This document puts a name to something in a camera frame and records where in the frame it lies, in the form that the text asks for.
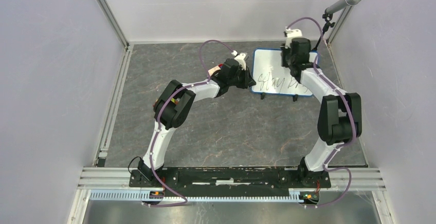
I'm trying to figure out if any grey microphone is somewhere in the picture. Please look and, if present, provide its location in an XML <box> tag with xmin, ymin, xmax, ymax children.
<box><xmin>325</xmin><ymin>0</ymin><xmax>362</xmax><ymax>15</ymax></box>

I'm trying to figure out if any white cable duct rail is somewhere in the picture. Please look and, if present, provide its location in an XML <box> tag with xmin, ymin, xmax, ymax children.
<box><xmin>89</xmin><ymin>190</ymin><xmax>319</xmax><ymax>203</ymax></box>

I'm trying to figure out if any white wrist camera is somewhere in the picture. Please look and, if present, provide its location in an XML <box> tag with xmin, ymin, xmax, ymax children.
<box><xmin>231</xmin><ymin>50</ymin><xmax>248</xmax><ymax>70</ymax></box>
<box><xmin>284</xmin><ymin>28</ymin><xmax>303</xmax><ymax>48</ymax></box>

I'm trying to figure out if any black microphone stand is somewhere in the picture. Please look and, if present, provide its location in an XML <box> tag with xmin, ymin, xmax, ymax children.
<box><xmin>312</xmin><ymin>12</ymin><xmax>336</xmax><ymax>51</ymax></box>

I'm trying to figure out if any blue framed whiteboard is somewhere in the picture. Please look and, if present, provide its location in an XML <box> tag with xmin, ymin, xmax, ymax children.
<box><xmin>251</xmin><ymin>48</ymin><xmax>313</xmax><ymax>96</ymax></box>

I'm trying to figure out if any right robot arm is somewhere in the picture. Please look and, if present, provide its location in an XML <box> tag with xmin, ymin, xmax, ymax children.
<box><xmin>280</xmin><ymin>37</ymin><xmax>362</xmax><ymax>187</ymax></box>

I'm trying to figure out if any white red toy block stack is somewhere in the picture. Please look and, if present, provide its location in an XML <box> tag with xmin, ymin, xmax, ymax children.
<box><xmin>208</xmin><ymin>64</ymin><xmax>223</xmax><ymax>76</ymax></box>

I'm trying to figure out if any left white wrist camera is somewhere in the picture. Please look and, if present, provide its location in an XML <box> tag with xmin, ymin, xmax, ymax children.
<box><xmin>231</xmin><ymin>50</ymin><xmax>248</xmax><ymax>70</ymax></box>

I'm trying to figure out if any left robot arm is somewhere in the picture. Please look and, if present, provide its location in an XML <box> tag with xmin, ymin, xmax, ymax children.
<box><xmin>138</xmin><ymin>53</ymin><xmax>256</xmax><ymax>187</ymax></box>

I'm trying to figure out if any red toy block car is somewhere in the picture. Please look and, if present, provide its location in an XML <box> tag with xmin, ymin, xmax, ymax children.
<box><xmin>153</xmin><ymin>98</ymin><xmax>178</xmax><ymax>110</ymax></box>

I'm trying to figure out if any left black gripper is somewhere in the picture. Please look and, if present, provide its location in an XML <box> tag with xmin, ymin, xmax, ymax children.
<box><xmin>227</xmin><ymin>66</ymin><xmax>255</xmax><ymax>89</ymax></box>

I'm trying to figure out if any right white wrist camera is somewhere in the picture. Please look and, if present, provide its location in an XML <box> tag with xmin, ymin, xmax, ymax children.
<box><xmin>284</xmin><ymin>28</ymin><xmax>303</xmax><ymax>48</ymax></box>

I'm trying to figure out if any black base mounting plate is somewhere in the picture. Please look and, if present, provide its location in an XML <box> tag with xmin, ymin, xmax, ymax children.
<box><xmin>129</xmin><ymin>166</ymin><xmax>331</xmax><ymax>197</ymax></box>

